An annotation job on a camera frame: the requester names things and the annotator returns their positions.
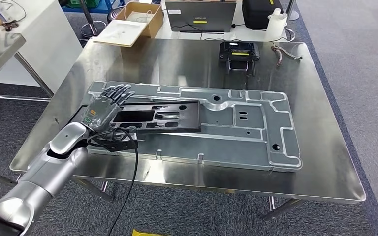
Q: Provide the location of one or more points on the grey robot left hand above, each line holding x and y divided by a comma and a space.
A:
101, 110

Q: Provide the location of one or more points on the black plastic plate frame part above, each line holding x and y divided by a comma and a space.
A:
189, 120

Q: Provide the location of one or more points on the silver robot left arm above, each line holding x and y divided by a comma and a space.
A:
45, 176

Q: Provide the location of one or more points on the blue metal shelf rack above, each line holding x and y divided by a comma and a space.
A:
78, 9

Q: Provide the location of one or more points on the stainless steel workbench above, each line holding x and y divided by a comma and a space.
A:
322, 156

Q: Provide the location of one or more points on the white cabinet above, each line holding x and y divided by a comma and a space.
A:
55, 45

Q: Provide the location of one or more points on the white flat box lid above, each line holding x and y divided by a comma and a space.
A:
120, 32

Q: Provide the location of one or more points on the chrome base barrier stanchion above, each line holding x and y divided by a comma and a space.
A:
92, 29
290, 6

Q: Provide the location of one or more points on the black ribbed round stool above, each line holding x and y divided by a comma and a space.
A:
112, 14

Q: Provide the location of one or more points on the white desk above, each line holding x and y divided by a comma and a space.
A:
163, 32

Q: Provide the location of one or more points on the brown cardboard box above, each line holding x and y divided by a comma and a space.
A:
156, 26

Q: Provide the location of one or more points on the green plastic crate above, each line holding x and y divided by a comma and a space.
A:
84, 3

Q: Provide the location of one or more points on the grey stamped metal panel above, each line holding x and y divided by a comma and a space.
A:
234, 153

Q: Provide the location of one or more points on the grey laptop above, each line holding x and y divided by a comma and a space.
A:
202, 11

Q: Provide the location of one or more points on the black remote controller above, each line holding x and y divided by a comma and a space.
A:
238, 47

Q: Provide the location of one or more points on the black hard case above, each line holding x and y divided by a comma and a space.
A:
257, 14

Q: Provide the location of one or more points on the white plastic jug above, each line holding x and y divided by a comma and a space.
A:
275, 27

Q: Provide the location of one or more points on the metal hand tool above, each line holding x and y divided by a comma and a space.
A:
290, 56

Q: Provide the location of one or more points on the yellow floor tape frame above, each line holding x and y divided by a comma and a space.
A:
143, 233

